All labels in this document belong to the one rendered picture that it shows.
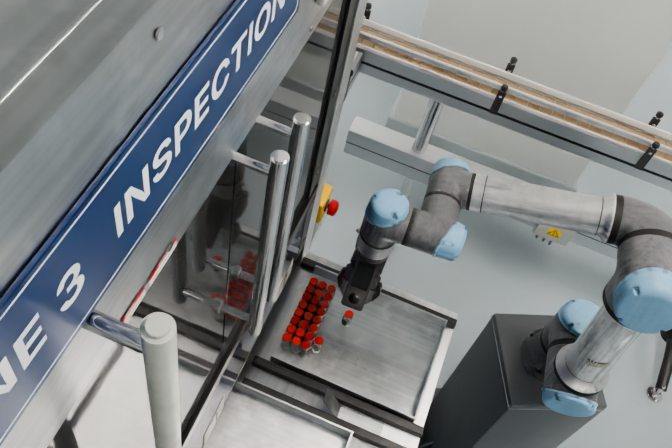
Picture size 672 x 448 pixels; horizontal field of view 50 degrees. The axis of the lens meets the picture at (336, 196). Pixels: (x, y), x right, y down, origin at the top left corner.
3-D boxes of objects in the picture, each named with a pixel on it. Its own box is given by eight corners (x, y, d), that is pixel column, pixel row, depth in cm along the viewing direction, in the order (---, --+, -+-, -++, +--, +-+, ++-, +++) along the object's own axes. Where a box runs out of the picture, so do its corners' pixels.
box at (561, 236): (532, 233, 249) (542, 218, 242) (535, 222, 252) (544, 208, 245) (565, 246, 248) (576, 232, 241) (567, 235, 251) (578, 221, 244)
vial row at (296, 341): (287, 351, 163) (290, 342, 160) (317, 288, 174) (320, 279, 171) (296, 355, 163) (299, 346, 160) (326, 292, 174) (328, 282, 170)
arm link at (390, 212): (408, 225, 131) (364, 210, 132) (395, 257, 140) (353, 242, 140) (418, 193, 136) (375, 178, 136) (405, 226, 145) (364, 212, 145)
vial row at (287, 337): (278, 347, 164) (280, 338, 160) (309, 285, 174) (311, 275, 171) (287, 351, 163) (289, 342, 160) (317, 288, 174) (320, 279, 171)
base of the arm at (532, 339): (570, 331, 189) (586, 314, 181) (584, 387, 180) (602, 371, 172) (515, 330, 187) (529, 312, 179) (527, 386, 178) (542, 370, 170)
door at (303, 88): (219, 356, 125) (233, 131, 79) (311, 181, 151) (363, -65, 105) (222, 358, 125) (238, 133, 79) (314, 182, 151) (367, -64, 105)
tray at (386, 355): (269, 362, 161) (271, 356, 159) (313, 272, 177) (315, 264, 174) (411, 424, 158) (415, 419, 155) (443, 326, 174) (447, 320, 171)
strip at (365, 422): (318, 411, 157) (322, 401, 152) (323, 398, 158) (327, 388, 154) (379, 436, 155) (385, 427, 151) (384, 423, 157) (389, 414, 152)
